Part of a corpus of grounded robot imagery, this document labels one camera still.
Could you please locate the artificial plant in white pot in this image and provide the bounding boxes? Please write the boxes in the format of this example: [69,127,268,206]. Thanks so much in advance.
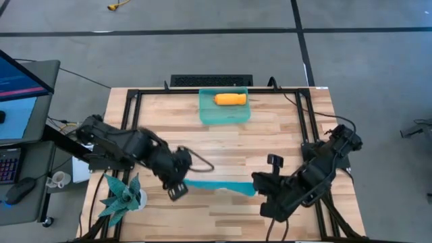
[98,172,149,227]

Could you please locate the yellow floor cable plug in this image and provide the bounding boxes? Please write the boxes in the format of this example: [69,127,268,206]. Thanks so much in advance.
[107,0,131,11]

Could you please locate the grey keyboard desk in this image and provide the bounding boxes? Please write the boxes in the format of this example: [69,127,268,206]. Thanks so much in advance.
[0,140,57,226]

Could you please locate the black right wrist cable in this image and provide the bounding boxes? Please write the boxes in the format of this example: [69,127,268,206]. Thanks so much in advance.
[265,217,290,242]

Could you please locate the backlit computer keyboard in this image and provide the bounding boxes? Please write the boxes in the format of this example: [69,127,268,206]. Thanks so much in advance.
[0,147,20,186]

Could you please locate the black computer mouse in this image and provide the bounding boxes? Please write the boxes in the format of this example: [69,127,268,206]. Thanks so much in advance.
[5,177,37,207]

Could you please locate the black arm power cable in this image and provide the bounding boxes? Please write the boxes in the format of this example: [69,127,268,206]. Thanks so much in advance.
[268,76,357,132]

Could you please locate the computer monitor with blue screen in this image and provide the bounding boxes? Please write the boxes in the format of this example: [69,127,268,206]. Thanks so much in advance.
[0,49,55,103]

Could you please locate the black metal table frame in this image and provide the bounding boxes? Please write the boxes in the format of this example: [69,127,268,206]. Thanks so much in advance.
[76,86,369,243]

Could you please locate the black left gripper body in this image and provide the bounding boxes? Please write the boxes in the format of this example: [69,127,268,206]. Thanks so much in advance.
[152,148,193,189]

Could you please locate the teal translucent plastic basket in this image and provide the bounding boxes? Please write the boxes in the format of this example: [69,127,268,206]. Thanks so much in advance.
[198,86,252,126]

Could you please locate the orange microfiber towel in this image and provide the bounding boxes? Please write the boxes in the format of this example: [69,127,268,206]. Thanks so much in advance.
[213,93,248,107]

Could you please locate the black stand foot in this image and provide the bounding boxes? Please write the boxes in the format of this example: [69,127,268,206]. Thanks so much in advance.
[400,118,432,139]

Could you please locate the black desk support beam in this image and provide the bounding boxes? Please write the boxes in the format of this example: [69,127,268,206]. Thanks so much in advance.
[42,124,90,163]

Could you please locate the white mug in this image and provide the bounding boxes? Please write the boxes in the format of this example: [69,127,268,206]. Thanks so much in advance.
[45,171,72,189]

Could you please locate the white paper sheet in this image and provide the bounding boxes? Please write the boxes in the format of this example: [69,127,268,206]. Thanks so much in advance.
[72,144,91,184]

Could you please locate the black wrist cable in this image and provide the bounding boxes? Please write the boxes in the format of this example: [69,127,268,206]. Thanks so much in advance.
[182,147,216,173]
[265,217,290,242]

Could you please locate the yellow coiled cable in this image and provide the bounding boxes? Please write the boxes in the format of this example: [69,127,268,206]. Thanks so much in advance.
[59,122,79,133]

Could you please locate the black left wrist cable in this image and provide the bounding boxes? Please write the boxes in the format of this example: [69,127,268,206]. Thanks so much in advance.
[182,147,216,173]

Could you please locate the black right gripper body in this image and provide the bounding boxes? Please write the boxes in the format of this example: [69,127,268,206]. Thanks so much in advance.
[251,171,291,222]

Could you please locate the teal microfiber towel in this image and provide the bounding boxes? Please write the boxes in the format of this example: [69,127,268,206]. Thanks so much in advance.
[183,178,257,197]

